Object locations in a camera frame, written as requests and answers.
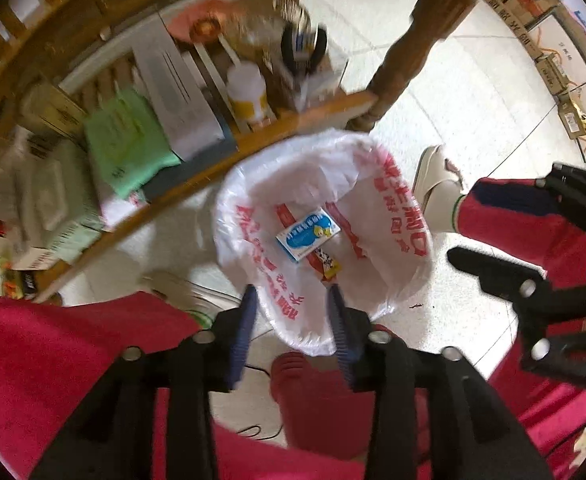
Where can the clear plastic container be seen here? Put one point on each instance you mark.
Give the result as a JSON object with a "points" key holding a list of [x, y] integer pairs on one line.
{"points": [[323, 85]]}

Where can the blue and white small box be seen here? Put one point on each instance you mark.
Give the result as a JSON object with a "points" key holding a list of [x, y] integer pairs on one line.
{"points": [[305, 235]]}

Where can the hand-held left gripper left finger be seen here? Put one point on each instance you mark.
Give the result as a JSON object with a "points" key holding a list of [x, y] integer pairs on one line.
{"points": [[243, 330]]}

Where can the wooden table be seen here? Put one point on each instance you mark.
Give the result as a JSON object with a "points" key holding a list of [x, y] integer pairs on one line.
{"points": [[423, 25]]}

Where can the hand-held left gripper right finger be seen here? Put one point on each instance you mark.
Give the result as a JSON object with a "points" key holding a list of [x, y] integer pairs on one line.
{"points": [[338, 330]]}

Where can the white shoe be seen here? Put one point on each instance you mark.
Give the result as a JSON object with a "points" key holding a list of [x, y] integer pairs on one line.
{"points": [[435, 175]]}

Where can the white sock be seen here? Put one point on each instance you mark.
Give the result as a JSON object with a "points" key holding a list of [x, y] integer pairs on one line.
{"points": [[445, 215]]}

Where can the beige tin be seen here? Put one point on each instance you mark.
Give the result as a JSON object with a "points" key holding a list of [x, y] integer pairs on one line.
{"points": [[48, 107]]}

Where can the green tissue packet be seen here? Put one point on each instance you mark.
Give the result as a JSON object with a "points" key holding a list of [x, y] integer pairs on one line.
{"points": [[123, 140]]}

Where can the long white box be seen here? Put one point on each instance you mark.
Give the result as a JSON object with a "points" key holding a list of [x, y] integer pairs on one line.
{"points": [[173, 85]]}

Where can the pale green wet wipes pack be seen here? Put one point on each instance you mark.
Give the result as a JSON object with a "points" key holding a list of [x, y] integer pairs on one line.
{"points": [[53, 200]]}

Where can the row of cardboard boxes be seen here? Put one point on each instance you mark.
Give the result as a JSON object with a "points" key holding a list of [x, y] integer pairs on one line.
{"points": [[553, 65]]}

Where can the cow print wrapper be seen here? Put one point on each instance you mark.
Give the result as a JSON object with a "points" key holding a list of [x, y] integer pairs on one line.
{"points": [[325, 262]]}

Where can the white bottle yellow label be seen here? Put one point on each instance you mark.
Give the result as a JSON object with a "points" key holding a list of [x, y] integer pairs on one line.
{"points": [[245, 90]]}

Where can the dark grey book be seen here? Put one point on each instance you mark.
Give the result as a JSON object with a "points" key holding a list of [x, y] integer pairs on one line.
{"points": [[198, 165]]}

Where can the white red-printed plastic bag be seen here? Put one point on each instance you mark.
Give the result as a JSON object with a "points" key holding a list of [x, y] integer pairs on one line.
{"points": [[298, 180]]}

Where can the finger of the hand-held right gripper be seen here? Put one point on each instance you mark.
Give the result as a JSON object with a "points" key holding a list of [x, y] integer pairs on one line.
{"points": [[503, 277], [583, 195]]}

